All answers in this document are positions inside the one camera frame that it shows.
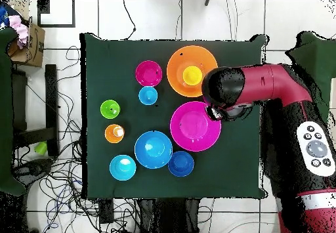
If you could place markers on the large magenta bowl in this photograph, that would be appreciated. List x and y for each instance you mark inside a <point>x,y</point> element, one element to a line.
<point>194,126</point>

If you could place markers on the yellow cup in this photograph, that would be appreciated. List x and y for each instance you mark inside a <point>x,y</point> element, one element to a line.
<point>192,75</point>

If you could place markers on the large orange bowl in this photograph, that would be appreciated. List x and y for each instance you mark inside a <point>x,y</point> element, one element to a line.
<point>178,59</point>

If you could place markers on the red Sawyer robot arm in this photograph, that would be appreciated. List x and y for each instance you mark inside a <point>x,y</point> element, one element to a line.
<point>262,83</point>

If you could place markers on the small dark blue bowl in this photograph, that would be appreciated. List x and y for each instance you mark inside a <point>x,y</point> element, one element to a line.
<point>181,164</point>

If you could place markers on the blue cup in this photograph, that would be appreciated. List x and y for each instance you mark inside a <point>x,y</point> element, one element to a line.
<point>148,95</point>

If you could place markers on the medium blue bowl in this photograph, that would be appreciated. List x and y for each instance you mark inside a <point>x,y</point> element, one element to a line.
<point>153,149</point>

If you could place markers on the small crimson bowl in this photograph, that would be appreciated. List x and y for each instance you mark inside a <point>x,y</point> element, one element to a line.
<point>148,73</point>

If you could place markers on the white box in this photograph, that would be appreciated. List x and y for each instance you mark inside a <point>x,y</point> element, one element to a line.
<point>333,91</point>

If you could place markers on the green cup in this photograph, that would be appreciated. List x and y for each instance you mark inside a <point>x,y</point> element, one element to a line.
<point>110,109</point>

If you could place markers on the orange cup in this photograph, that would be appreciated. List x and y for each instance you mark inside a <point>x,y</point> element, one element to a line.
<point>111,134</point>

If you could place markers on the small light blue bowl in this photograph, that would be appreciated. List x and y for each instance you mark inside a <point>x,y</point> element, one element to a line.
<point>122,167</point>

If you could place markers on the dark green table cloth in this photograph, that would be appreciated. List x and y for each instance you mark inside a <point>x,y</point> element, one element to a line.
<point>118,59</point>

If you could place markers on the small green plastic object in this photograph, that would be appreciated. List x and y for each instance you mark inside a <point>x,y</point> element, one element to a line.
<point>41,148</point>

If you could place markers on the cardboard box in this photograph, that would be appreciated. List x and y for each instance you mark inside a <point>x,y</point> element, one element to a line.
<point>35,49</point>

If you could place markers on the black stand base with knob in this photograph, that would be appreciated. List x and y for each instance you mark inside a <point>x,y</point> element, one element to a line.
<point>34,168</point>

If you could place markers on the pink cloth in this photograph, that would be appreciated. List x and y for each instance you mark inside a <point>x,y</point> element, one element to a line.
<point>20,30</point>

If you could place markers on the black table frame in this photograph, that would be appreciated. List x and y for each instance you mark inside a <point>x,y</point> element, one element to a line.
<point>51,99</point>

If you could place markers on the black square frame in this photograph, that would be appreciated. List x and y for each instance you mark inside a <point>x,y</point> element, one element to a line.
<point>38,12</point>

